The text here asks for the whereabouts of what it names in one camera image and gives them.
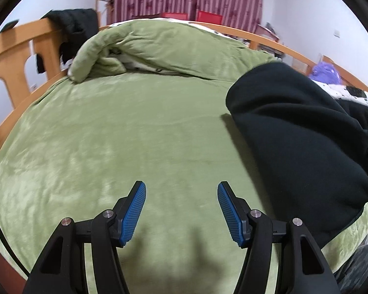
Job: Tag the wooden bed frame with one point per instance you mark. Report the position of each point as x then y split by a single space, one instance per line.
6 55

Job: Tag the cluttered desk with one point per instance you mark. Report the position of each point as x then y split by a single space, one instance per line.
266 32

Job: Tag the purple plush toy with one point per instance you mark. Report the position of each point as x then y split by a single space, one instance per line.
325 72

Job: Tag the white radiator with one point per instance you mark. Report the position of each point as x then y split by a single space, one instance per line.
300 64

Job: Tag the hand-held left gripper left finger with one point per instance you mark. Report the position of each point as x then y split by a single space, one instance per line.
134 211

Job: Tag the green plush quilt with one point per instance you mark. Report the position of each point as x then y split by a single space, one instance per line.
171 46

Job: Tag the green plush bed sheet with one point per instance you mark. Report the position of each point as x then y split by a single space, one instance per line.
110 128

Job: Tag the small black object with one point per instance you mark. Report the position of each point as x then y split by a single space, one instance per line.
355 92

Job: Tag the black sweatshirt white print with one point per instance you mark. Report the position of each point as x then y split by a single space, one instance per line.
294 128

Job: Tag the red box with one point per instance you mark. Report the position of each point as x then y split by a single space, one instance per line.
209 17
174 16

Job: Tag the wooden coat rack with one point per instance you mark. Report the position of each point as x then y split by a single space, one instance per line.
97 12

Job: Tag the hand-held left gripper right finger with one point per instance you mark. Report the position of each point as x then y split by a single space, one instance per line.
230 214

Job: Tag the black jacket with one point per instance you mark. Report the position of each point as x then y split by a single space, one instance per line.
76 21

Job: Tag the white spotted bed sheet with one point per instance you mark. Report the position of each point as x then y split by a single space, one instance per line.
334 90

